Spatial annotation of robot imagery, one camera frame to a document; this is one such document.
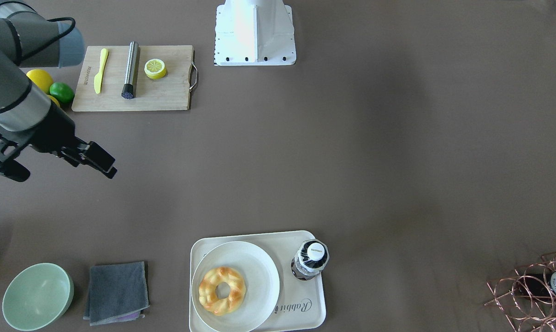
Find dark tea bottle on tray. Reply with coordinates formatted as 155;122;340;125
291;239;330;281

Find copper wire bottle rack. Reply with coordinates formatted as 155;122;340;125
485;251;556;332

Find whole lemon rear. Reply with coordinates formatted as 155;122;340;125
26;69;54;95

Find whole lemon front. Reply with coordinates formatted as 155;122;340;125
46;95;61;108

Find cream rabbit serving tray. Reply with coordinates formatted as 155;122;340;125
188;230;326;332

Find halved lemon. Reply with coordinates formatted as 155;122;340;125
144;59;168;80

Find glazed twisted ring donut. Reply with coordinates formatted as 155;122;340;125
197;266;247;316

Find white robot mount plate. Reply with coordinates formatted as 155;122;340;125
213;0;297;66

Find tea bottle in rack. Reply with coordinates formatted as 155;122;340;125
520;273;556;302

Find whole lemon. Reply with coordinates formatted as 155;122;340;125
26;69;54;95
46;95;61;108

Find green lime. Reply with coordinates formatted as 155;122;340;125
48;82;74;104

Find dark grey folded cloth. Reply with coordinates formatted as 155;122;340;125
83;261;150;326

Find mint green bowl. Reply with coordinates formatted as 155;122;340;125
2;263;74;332

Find steel muddler black tip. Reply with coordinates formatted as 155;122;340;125
121;41;140;100

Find yellow plastic knife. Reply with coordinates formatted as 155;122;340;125
93;48;109;94

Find wooden cutting board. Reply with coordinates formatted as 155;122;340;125
71;45;196;112

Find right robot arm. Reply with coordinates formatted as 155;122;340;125
0;0;117;182

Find light grey round plate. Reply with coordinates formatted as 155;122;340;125
191;241;280;332

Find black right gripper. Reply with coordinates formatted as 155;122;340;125
0;107;118;182

